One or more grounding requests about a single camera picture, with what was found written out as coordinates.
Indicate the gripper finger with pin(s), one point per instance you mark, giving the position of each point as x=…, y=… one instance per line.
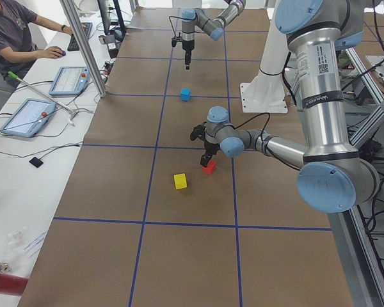
x=186, y=61
x=210, y=156
x=204, y=160

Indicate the red cube block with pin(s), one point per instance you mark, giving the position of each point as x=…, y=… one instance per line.
x=210, y=168

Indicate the blue cube block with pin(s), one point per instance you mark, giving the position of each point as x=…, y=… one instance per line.
x=185, y=94

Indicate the yellow cube block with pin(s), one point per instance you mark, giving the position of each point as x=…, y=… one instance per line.
x=180, y=181

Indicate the black computer monitor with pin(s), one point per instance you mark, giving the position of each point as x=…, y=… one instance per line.
x=106, y=11

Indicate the brown paper table mat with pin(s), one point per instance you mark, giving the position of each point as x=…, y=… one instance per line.
x=122, y=234

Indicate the far teach pendant tablet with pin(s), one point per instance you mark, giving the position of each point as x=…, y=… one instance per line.
x=70, y=81

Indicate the teach pendant tablet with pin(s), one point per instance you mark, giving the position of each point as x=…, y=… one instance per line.
x=70, y=81
x=29, y=118

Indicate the green tipped metal rod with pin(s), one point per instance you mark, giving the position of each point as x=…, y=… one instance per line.
x=72, y=112

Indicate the small black square pad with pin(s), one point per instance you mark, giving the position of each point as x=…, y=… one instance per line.
x=36, y=162

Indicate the near teach pendant tablet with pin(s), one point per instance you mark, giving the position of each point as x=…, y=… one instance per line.
x=29, y=118

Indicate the seated person grey shirt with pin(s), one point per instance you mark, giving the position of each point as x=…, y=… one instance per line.
x=18, y=52

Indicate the red fire extinguisher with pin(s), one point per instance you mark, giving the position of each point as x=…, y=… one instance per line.
x=12, y=285

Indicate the white camera pole base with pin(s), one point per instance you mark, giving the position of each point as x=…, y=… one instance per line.
x=265, y=93

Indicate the aluminium frame post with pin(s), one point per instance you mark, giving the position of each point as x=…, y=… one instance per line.
x=84, y=46

